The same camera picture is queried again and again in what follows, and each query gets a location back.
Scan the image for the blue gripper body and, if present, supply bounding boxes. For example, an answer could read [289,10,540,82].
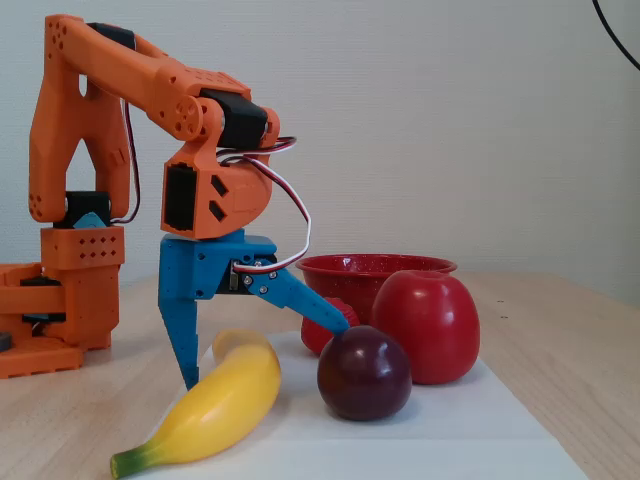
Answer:
[158,228,279,304]

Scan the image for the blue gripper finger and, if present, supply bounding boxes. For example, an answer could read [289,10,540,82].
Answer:
[158,298,201,392]
[243,267,352,335]

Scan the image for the yellow toy banana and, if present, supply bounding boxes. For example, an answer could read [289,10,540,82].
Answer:
[109,327,283,480]

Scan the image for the orange robot base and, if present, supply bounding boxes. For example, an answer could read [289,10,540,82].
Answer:
[0,262,85,380]

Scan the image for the red speckled bowl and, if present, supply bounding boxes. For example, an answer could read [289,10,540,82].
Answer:
[294,253,459,325]

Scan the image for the red toy strawberry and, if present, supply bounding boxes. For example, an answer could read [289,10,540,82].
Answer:
[300,297,360,355]

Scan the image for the dark purple toy plum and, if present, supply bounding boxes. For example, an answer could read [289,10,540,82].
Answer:
[317,324,413,422]

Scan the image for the red toy apple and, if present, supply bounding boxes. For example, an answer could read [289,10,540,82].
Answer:
[369,269,481,385]

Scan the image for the white paper sheet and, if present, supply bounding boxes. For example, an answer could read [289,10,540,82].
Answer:
[139,329,591,480]

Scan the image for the white red black servo cable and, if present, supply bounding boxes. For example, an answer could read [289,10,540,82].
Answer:
[214,135,313,275]

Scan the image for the red black arm cable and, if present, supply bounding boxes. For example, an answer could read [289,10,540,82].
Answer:
[110,97,142,225]

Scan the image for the black hanging cable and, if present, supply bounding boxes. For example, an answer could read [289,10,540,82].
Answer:
[591,0,640,71]

